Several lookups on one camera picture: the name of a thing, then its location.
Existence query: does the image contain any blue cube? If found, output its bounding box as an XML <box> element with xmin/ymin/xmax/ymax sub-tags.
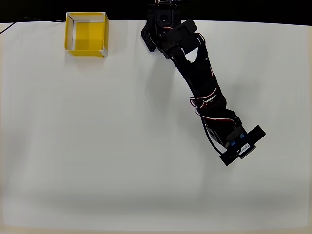
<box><xmin>230</xmin><ymin>134</ymin><xmax>245</xmax><ymax>148</ymax></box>

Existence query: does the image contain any yellow open cardboard box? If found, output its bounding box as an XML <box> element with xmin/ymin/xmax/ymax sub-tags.
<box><xmin>64</xmin><ymin>11</ymin><xmax>109</xmax><ymax>59</ymax></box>

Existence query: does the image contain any black bar webcam with label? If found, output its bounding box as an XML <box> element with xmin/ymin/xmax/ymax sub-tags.
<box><xmin>219</xmin><ymin>125</ymin><xmax>267</xmax><ymax>167</ymax></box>

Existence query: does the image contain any black webcam cable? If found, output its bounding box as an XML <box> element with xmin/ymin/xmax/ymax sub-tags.
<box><xmin>196</xmin><ymin>111</ymin><xmax>226</xmax><ymax>156</ymax></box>

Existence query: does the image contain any red white servo wire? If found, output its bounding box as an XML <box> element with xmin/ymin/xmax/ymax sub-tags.
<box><xmin>189</xmin><ymin>87</ymin><xmax>238</xmax><ymax>123</ymax></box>

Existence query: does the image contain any thin black table cable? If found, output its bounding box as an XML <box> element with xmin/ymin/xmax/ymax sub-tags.
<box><xmin>0</xmin><ymin>17</ymin><xmax>66</xmax><ymax>35</ymax></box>

